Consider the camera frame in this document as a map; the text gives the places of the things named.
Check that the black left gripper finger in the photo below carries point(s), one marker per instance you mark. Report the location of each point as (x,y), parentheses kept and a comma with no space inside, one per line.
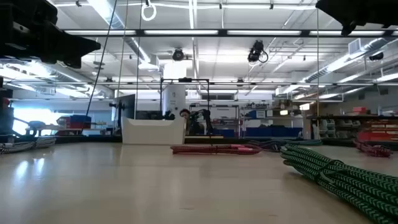
(73,61)
(77,46)

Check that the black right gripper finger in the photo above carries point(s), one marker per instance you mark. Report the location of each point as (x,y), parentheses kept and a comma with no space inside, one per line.
(342,12)

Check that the black background robot arm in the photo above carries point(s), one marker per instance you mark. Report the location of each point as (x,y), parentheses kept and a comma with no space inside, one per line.
(205,119)

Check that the grey ceiling air vent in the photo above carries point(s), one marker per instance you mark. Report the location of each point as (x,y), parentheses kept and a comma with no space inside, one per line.
(354,46)

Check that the red and blue crates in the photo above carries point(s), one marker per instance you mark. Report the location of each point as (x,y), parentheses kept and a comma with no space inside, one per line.
(74,122)

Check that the grey monitor on stand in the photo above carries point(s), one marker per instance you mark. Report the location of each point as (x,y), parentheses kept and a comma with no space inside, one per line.
(126,107)

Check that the person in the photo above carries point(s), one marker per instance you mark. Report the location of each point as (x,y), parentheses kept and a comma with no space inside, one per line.
(186,114)
(5,118)

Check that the white round column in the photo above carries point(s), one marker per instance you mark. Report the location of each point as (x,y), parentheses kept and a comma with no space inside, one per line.
(174,93)

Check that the white plastic bin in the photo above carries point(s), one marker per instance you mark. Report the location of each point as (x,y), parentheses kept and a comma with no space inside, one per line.
(152,132)

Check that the dark shelf with red bins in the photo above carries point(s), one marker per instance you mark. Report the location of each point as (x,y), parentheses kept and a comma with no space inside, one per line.
(373,127)

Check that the black overhead light bar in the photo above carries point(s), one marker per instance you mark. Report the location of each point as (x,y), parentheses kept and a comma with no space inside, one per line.
(224,32)

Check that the row of blue bins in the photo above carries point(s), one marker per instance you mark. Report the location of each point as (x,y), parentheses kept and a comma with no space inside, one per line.
(273,131)

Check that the metal storage shelf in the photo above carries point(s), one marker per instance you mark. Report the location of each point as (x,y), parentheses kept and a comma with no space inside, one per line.
(230,115)

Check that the small black ceiling camera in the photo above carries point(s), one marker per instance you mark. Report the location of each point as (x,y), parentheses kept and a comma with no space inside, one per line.
(376,56)

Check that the round black ceiling camera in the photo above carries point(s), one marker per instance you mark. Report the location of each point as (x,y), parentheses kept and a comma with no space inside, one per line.
(178,54)

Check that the black aluminium table frame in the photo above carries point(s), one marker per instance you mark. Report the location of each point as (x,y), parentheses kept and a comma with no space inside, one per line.
(248,140)

